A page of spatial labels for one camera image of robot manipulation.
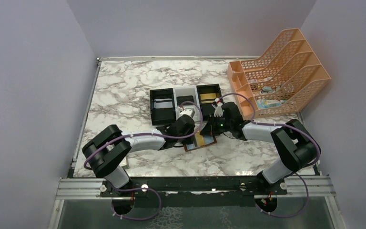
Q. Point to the orange plastic file organizer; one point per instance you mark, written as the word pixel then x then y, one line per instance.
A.
pixel 283 80

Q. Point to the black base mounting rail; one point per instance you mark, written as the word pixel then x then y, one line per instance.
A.
pixel 98 188

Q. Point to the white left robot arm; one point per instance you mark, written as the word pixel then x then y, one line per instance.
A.
pixel 106 151

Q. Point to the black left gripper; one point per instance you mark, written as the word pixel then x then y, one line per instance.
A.
pixel 189 123

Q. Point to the brown leather card holder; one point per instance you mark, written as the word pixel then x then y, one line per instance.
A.
pixel 192 146

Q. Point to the black card in tray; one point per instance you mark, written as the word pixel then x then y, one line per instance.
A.
pixel 182 99

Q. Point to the gold card in tray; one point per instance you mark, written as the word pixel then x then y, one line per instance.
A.
pixel 208 97

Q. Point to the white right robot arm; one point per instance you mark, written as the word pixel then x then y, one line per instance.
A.
pixel 295 147

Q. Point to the black and white card tray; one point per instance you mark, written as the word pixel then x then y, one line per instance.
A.
pixel 165 103

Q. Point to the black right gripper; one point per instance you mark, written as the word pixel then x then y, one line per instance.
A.
pixel 210 125

